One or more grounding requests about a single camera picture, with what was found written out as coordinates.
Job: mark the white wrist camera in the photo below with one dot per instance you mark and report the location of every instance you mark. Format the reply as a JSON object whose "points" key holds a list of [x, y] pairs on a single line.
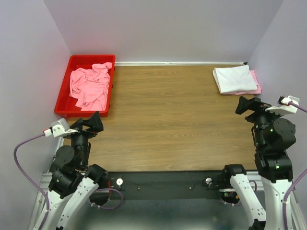
{"points": [[60, 128], [285, 106]]}

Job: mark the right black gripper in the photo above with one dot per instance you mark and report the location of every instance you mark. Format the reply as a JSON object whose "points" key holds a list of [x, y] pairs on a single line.
{"points": [[254, 112]]}

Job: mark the red plastic bin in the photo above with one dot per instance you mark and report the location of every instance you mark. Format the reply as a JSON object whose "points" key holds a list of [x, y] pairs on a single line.
{"points": [[65, 105]]}

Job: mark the aluminium frame rail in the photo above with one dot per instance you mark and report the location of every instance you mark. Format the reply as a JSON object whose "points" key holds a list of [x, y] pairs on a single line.
{"points": [[107, 197]]}

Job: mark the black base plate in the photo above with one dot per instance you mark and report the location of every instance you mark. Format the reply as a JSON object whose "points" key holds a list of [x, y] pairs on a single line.
{"points": [[167, 185]]}

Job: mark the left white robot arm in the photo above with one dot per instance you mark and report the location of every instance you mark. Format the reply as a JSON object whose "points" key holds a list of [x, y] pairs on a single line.
{"points": [[73, 180]]}

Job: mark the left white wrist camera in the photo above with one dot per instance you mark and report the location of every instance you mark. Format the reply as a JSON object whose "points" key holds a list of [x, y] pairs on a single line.
{"points": [[60, 128]]}

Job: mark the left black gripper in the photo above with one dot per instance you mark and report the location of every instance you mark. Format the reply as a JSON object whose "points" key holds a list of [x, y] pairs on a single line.
{"points": [[86, 130]]}

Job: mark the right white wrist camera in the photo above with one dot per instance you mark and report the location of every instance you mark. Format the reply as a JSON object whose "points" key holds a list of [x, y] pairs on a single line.
{"points": [[285, 106]]}

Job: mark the folded pink t shirt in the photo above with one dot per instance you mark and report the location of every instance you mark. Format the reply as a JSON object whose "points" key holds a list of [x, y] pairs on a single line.
{"points": [[255, 92]]}

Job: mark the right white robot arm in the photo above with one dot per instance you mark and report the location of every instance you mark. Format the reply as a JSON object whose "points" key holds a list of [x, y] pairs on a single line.
{"points": [[272, 136]]}

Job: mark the white t shirt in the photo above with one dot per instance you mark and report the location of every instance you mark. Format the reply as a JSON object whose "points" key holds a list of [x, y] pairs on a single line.
{"points": [[234, 79]]}

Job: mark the crumpled pink t shirt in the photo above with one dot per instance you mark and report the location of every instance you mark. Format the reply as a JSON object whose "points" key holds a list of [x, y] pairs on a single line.
{"points": [[90, 87]]}

